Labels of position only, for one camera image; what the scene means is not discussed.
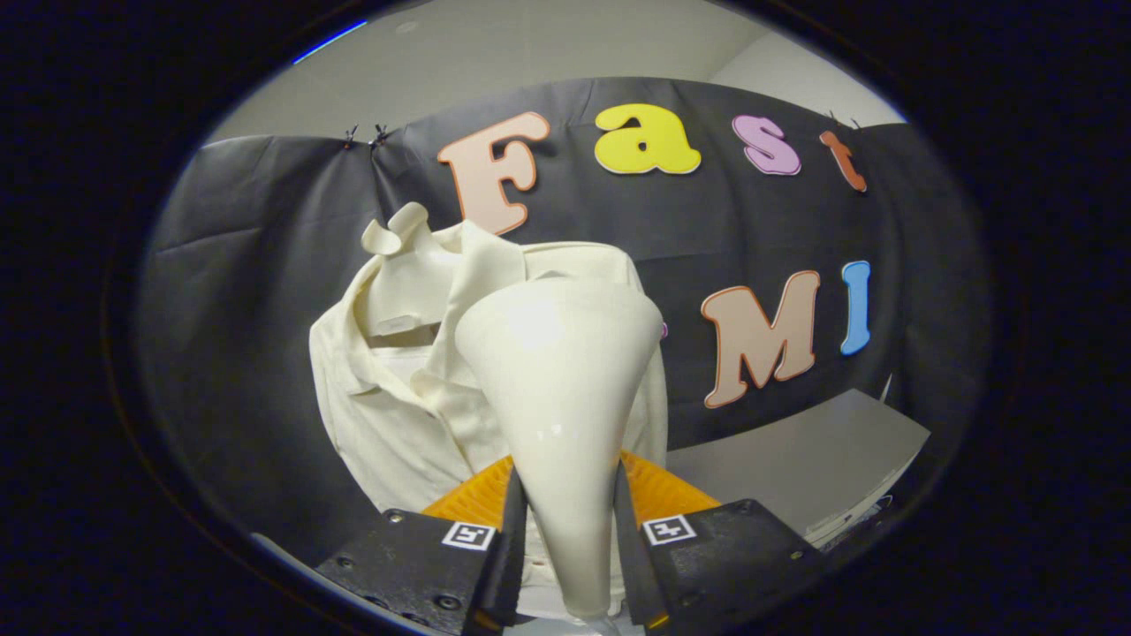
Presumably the grey top white cabinet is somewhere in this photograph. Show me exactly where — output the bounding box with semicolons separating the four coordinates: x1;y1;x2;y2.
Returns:
664;389;933;550

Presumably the white clothes hanger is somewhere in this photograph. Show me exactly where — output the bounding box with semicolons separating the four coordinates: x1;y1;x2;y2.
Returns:
361;201;432;259

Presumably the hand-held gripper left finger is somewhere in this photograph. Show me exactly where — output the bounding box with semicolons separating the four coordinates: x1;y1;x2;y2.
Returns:
315;450;529;632

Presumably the black backdrop cloth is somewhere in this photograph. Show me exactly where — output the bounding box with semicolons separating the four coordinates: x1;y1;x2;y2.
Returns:
137;77;991;566

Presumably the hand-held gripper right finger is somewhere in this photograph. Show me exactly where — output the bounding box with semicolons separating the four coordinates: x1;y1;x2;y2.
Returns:
612;446;827;632

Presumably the cream button-up shirt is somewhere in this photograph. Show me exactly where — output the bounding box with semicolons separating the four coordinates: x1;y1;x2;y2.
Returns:
309;221;670;619

